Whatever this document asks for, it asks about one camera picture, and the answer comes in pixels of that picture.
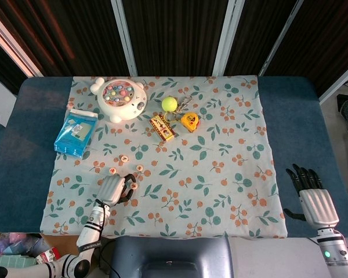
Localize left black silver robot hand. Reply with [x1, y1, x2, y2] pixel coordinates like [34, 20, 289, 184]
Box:
[96, 173, 137, 207]

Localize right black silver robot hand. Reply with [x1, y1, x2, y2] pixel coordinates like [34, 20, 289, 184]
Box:
[283, 163, 340, 230]

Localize blue tissue pack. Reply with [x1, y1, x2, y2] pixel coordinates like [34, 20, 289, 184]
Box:
[53, 108, 99, 159]

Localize brown cardboard box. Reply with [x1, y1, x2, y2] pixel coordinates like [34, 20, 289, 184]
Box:
[0, 231, 82, 269]

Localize yellow red card box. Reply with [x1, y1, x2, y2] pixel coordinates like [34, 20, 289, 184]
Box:
[149, 114, 175, 143]

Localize floral fruit print tablecloth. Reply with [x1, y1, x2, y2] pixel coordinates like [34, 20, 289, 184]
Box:
[39, 75, 288, 240]

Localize grey robot chest housing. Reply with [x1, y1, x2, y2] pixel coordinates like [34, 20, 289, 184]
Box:
[110, 235, 331, 278]

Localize small red white carton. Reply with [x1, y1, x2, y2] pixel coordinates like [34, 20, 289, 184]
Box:
[36, 247, 61, 265]

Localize white seal fishing toy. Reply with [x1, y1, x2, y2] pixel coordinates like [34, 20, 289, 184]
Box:
[89, 77, 148, 124]

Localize yellow tennis ball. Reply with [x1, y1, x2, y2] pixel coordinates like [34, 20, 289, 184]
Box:
[161, 96, 179, 113]

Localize yellow tape measure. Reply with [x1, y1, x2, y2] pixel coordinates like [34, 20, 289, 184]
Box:
[180, 112, 202, 133]

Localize dark ribbed partition panel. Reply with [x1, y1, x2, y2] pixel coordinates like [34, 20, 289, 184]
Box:
[224, 0, 296, 76]
[0, 0, 131, 78]
[263, 0, 348, 96]
[123, 0, 231, 76]

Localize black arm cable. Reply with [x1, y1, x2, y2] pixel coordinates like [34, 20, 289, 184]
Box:
[95, 198, 111, 232]

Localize metal keychain with ring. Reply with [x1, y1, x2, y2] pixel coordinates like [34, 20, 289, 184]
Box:
[163, 95, 194, 124]

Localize white partition frame post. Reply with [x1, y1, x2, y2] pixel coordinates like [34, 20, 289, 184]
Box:
[0, 5, 44, 78]
[213, 0, 246, 77]
[110, 0, 139, 77]
[318, 57, 348, 104]
[258, 0, 305, 77]

